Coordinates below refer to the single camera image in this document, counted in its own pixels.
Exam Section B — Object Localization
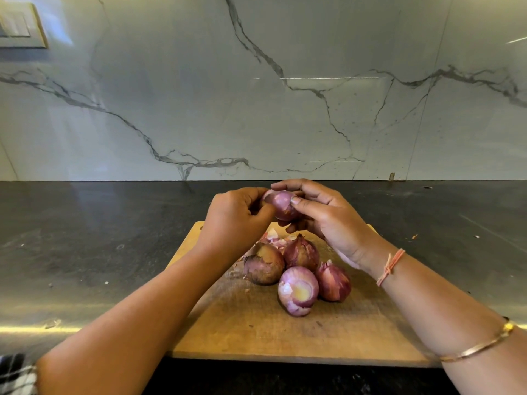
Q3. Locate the person's left forearm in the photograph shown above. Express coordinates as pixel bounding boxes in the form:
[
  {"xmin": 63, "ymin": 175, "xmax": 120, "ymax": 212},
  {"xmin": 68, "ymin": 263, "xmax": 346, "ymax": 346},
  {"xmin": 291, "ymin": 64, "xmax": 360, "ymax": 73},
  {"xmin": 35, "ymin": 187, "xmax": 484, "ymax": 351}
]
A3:
[{"xmin": 35, "ymin": 246, "xmax": 232, "ymax": 395}]

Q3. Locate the brownish red onion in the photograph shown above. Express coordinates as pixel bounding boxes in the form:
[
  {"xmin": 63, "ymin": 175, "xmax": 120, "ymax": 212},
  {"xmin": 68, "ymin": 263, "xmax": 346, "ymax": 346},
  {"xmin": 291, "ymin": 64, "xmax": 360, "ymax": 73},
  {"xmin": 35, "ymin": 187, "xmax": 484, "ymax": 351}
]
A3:
[{"xmin": 244, "ymin": 242, "xmax": 286, "ymax": 285}]

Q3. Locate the person's left hand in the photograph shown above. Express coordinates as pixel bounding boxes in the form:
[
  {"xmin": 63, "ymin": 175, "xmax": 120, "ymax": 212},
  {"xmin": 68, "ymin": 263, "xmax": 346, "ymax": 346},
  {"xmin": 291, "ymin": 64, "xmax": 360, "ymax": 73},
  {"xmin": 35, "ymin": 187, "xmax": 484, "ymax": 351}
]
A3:
[{"xmin": 198, "ymin": 187, "xmax": 277, "ymax": 267}]

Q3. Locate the person's right forearm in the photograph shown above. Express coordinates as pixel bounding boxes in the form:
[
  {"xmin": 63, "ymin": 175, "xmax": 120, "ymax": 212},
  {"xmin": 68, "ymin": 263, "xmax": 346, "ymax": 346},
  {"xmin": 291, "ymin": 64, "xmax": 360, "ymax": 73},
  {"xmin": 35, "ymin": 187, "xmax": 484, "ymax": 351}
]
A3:
[{"xmin": 366, "ymin": 242, "xmax": 527, "ymax": 395}]

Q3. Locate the small red onion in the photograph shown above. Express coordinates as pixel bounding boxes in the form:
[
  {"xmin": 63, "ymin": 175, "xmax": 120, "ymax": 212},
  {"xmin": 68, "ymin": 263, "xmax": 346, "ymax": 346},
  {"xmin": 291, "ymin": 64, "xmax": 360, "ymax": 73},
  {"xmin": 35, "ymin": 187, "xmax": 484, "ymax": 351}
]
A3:
[{"xmin": 263, "ymin": 189, "xmax": 302, "ymax": 226}]

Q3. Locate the wooden cutting board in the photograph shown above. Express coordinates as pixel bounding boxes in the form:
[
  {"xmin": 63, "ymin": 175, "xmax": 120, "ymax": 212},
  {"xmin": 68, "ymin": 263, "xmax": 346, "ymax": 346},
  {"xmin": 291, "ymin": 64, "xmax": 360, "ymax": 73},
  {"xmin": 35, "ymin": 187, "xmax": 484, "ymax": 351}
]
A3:
[{"xmin": 169, "ymin": 220, "xmax": 441, "ymax": 368}]

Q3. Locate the person's right hand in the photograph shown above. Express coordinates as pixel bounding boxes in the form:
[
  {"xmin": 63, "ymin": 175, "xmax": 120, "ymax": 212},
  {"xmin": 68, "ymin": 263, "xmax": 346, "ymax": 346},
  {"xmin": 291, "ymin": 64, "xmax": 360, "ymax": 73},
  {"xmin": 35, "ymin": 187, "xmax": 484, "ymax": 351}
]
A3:
[{"xmin": 270, "ymin": 178, "xmax": 395, "ymax": 272}]

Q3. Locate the red onion with pale patch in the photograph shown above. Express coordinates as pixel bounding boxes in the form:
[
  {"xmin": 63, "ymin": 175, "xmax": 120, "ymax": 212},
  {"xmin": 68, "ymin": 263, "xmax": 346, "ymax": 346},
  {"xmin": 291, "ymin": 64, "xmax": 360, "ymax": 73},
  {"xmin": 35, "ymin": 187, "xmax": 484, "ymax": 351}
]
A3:
[{"xmin": 277, "ymin": 266, "xmax": 319, "ymax": 318}]

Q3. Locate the white wall switch plate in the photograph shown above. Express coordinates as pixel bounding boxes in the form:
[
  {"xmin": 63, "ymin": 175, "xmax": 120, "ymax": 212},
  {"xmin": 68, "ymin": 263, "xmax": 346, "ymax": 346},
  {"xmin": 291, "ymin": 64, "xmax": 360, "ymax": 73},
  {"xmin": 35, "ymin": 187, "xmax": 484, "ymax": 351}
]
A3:
[{"xmin": 0, "ymin": 2, "xmax": 48, "ymax": 50}]

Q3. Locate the gold bangle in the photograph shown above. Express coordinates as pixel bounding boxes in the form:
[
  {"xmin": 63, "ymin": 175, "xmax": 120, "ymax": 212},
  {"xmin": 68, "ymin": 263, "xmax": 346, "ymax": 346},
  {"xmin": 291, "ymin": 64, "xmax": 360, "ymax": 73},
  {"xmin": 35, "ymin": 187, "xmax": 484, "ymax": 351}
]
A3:
[{"xmin": 436, "ymin": 319, "xmax": 517, "ymax": 363}]

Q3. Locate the pile of onion peels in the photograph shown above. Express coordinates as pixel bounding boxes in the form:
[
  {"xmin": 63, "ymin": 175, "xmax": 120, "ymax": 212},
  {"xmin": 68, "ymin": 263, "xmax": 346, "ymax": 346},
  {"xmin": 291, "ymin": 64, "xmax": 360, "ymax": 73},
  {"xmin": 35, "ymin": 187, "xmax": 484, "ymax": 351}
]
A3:
[{"xmin": 260, "ymin": 228, "xmax": 289, "ymax": 253}]

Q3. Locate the black white plaid sleeve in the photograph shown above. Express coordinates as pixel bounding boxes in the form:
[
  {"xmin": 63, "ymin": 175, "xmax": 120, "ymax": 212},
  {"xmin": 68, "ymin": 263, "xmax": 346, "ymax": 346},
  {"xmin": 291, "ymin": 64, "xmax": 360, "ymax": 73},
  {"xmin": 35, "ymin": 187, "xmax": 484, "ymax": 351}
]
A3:
[{"xmin": 0, "ymin": 353, "xmax": 39, "ymax": 395}]

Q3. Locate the orange thread bracelet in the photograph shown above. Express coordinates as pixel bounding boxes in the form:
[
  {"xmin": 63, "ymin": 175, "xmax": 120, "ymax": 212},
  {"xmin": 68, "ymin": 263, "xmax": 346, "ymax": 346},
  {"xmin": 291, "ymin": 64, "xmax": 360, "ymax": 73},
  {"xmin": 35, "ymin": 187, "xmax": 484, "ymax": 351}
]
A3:
[{"xmin": 376, "ymin": 247, "xmax": 407, "ymax": 288}]

